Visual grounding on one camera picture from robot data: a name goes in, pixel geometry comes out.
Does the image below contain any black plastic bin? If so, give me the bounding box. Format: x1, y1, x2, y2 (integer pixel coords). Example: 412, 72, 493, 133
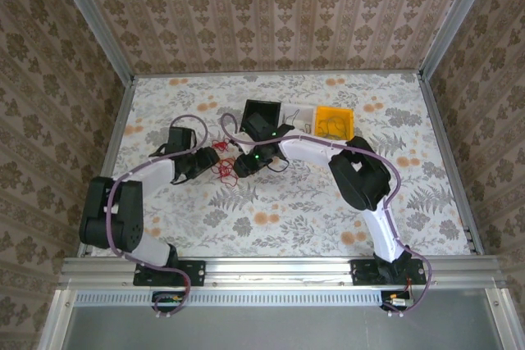
240, 98, 283, 134

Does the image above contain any floral patterned table cover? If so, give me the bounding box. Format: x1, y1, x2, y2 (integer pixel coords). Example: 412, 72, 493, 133
84, 74, 473, 259

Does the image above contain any white plastic bin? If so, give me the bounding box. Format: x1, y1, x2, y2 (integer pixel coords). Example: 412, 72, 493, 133
280, 104, 317, 137

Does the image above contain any yellow plastic bin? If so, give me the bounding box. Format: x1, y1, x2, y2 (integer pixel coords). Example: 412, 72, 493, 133
313, 105, 355, 140

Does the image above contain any grey metal front panel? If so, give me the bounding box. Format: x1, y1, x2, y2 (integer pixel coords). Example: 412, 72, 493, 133
60, 304, 506, 350

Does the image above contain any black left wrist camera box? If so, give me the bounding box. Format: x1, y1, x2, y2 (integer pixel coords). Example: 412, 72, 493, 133
167, 125, 197, 151

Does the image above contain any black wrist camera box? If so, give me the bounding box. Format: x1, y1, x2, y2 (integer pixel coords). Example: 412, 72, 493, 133
167, 125, 197, 151
244, 111, 275, 143

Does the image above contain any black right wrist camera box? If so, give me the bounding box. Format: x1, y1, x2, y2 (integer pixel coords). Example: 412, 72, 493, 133
244, 111, 275, 143

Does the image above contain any aluminium frame left side rail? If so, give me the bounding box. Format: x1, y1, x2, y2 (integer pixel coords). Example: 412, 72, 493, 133
79, 75, 138, 257

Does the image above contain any aluminium frame rail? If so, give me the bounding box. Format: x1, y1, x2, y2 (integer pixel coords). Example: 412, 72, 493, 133
79, 75, 138, 257
130, 69, 424, 80
417, 72, 486, 256
58, 254, 504, 290

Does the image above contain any aluminium frame back rail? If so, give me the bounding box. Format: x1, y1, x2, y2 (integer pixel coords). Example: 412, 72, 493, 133
130, 69, 424, 80

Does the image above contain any blue-grey cable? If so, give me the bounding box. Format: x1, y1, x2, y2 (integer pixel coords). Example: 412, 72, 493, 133
319, 120, 354, 139
323, 116, 354, 137

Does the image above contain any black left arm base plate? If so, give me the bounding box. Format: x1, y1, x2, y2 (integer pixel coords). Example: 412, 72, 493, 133
132, 258, 207, 288

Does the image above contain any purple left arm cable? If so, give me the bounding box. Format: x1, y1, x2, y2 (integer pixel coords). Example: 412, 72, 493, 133
103, 113, 211, 320

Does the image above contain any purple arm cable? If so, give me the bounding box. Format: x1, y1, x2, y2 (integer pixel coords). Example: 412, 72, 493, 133
219, 112, 434, 319
103, 113, 211, 320

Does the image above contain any aluminium frame front rail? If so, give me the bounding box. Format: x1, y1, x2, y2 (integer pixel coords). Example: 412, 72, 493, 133
58, 254, 504, 290

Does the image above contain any white slotted cable duct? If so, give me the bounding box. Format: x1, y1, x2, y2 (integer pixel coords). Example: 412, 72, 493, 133
75, 289, 386, 307

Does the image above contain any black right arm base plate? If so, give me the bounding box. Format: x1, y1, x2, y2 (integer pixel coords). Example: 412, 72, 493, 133
348, 257, 427, 286

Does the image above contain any aluminium frame left post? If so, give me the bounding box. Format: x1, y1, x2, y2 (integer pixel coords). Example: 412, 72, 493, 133
46, 0, 137, 83

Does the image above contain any aluminium frame post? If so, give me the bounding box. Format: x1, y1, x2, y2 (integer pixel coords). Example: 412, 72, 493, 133
417, 0, 494, 80
46, 0, 137, 83

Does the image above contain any aluminium frame right side rail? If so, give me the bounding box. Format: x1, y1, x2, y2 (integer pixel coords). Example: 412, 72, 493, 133
417, 72, 486, 256

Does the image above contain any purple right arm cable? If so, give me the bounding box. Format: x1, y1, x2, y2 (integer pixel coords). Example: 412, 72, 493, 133
219, 112, 434, 319

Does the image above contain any aluminium frame right post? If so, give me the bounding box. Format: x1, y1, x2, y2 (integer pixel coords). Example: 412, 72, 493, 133
417, 0, 494, 80

